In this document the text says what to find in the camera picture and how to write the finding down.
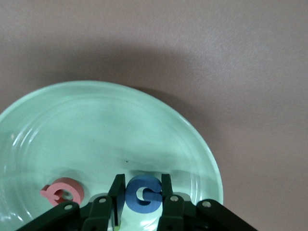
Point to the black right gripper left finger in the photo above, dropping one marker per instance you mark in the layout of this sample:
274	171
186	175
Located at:
96	211

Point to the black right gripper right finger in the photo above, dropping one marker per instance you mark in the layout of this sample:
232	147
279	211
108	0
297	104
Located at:
178	211

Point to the pink letter Q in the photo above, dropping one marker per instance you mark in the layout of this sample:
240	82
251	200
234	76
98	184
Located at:
74	190

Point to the blue letter G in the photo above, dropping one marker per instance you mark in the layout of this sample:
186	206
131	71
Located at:
131	195

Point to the green plate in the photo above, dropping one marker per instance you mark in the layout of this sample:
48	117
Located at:
96	132

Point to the brown table mat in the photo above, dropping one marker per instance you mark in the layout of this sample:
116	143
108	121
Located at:
216	48

